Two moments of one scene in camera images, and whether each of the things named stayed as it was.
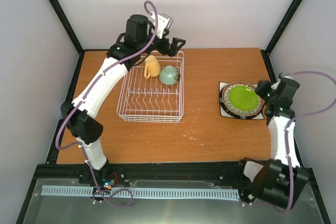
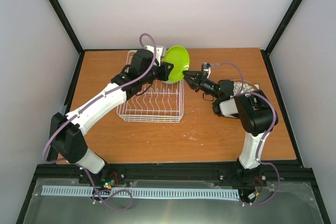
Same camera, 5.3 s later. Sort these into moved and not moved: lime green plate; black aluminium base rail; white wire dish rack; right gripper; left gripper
Moved: left gripper; lime green plate; right gripper
Not moved: black aluminium base rail; white wire dish rack
